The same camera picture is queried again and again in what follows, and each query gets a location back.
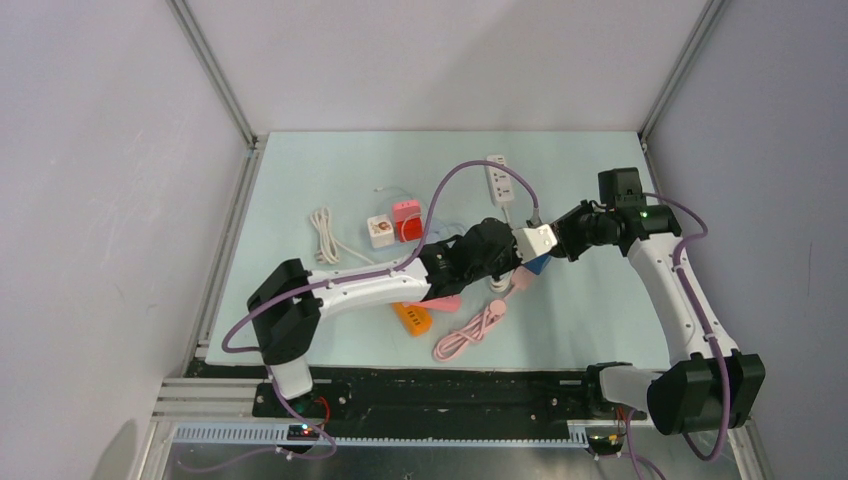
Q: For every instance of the white cube socket adapter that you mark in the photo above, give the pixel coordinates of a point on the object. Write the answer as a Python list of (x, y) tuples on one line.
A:
[(381, 231)]

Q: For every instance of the pink square plug adapter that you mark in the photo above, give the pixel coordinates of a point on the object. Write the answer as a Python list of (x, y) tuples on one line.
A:
[(406, 210)]

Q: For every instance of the aluminium frame rail front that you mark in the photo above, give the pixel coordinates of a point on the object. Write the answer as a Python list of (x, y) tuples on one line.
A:
[(199, 391)]

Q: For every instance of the white power strip with cable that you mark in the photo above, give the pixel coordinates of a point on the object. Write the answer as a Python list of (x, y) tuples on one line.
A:
[(502, 195)]

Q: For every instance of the pink power strip with cable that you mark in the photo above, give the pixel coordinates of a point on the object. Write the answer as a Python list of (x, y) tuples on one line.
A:
[(453, 344)]

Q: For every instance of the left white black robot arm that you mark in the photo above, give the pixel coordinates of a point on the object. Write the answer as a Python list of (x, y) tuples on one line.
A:
[(286, 309)]

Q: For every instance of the pink triangular power strip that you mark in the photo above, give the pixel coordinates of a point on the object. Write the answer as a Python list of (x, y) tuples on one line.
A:
[(449, 304)]

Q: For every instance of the red cube socket adapter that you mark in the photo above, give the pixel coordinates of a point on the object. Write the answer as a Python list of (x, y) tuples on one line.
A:
[(409, 229)]

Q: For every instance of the blue cube socket adapter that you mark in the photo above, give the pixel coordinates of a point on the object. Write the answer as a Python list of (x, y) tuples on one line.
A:
[(537, 265)]

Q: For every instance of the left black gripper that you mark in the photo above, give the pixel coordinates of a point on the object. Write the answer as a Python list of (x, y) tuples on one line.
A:
[(513, 259)]

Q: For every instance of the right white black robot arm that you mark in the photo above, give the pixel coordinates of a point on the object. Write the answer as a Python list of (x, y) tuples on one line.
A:
[(710, 384)]

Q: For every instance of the orange power strip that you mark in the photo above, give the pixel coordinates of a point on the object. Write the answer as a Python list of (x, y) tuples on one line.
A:
[(416, 320)]

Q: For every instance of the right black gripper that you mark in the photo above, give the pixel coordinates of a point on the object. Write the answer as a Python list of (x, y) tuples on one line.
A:
[(566, 246)]

